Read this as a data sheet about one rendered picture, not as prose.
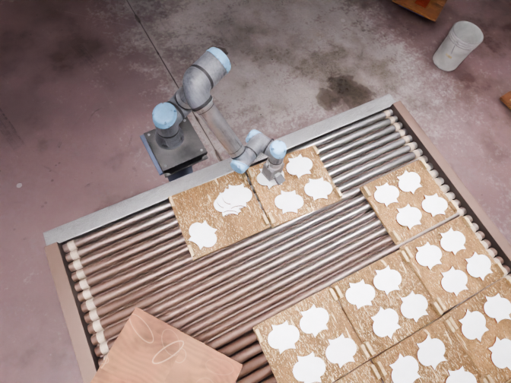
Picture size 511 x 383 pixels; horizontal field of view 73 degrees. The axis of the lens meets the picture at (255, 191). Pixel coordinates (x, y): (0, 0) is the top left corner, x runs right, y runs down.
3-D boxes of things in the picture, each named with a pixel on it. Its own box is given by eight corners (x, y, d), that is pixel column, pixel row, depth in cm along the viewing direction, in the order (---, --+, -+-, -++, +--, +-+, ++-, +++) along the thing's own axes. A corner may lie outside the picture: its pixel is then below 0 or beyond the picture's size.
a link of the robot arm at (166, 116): (150, 128, 174) (145, 112, 162) (167, 112, 179) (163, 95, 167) (169, 141, 173) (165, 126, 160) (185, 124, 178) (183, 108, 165)
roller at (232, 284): (96, 346, 151) (92, 346, 146) (436, 178, 197) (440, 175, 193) (99, 357, 149) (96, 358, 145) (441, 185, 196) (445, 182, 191)
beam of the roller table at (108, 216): (48, 235, 169) (42, 232, 164) (385, 99, 218) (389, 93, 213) (52, 251, 167) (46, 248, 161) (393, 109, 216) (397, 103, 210)
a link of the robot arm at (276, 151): (275, 134, 154) (290, 145, 153) (272, 147, 164) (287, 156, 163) (265, 147, 151) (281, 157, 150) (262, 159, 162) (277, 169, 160)
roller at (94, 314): (86, 314, 155) (82, 313, 151) (420, 157, 202) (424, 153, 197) (90, 324, 154) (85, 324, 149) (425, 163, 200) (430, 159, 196)
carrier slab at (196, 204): (168, 197, 175) (167, 197, 173) (241, 169, 184) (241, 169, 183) (193, 261, 164) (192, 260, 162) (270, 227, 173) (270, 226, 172)
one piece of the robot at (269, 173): (278, 178, 161) (274, 191, 176) (293, 167, 163) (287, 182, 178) (262, 159, 164) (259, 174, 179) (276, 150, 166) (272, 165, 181)
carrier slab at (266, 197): (245, 169, 184) (245, 168, 183) (312, 146, 193) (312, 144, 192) (271, 228, 173) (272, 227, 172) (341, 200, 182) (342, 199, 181)
